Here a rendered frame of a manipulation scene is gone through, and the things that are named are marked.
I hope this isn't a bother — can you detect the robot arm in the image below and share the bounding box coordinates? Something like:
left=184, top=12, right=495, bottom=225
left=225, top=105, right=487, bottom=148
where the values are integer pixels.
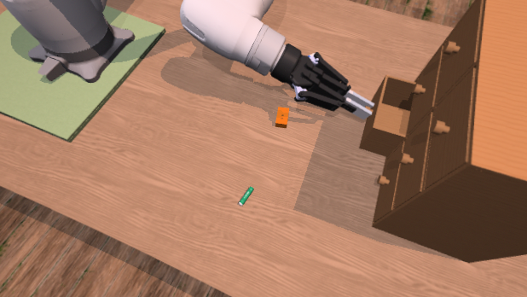
left=0, top=0, right=286, bottom=83

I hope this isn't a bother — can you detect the green aaa battery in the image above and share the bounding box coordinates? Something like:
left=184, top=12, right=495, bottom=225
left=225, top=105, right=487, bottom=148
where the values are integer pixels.
left=239, top=187, right=254, bottom=206

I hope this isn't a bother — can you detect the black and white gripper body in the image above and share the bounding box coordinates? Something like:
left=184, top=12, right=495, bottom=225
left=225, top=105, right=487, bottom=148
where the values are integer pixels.
left=270, top=44, right=317, bottom=89

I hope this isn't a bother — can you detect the brown wooden drawer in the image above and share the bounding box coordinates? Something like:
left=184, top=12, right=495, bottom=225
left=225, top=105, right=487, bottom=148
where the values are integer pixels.
left=425, top=71, right=476, bottom=189
left=374, top=143, right=404, bottom=223
left=436, top=0, right=484, bottom=103
left=395, top=114, right=432, bottom=209
left=408, top=49, right=442, bottom=134
left=359, top=76, right=416, bottom=157

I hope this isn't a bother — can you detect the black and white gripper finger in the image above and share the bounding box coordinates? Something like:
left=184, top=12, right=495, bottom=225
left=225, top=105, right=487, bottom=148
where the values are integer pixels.
left=293, top=71, right=372, bottom=119
left=305, top=52, right=374, bottom=108

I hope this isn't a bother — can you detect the orange nine-volt battery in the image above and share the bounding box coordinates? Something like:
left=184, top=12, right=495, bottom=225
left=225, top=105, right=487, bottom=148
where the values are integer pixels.
left=275, top=107, right=289, bottom=128

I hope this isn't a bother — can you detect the brown wooden chest of drawers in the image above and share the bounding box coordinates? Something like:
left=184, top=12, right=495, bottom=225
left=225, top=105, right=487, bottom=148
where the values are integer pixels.
left=372, top=0, right=527, bottom=263

